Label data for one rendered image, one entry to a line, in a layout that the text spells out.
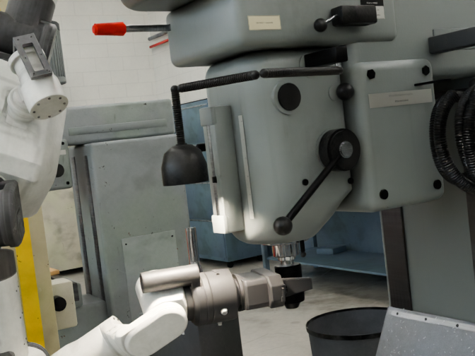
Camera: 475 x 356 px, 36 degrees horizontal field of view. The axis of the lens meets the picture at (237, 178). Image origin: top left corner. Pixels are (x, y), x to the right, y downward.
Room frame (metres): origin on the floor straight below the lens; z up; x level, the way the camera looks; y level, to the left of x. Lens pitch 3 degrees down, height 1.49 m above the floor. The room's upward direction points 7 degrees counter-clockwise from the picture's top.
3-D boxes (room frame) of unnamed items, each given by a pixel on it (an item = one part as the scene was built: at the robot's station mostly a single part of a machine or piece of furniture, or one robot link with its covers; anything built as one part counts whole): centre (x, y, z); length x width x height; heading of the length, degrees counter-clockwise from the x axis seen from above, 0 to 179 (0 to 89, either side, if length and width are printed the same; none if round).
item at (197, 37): (1.30, -0.11, 1.68); 0.34 x 0.24 x 0.10; 122
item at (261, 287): (1.25, 0.02, 1.23); 0.13 x 0.12 x 0.10; 17
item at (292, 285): (1.25, -0.08, 1.23); 0.06 x 0.02 x 0.03; 107
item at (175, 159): (1.14, 0.08, 1.46); 0.07 x 0.07 x 0.06
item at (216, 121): (1.22, 0.02, 1.45); 0.04 x 0.04 x 0.21; 32
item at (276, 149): (1.28, -0.07, 1.47); 0.21 x 0.19 x 0.32; 32
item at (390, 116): (1.38, -0.24, 1.47); 0.24 x 0.19 x 0.26; 32
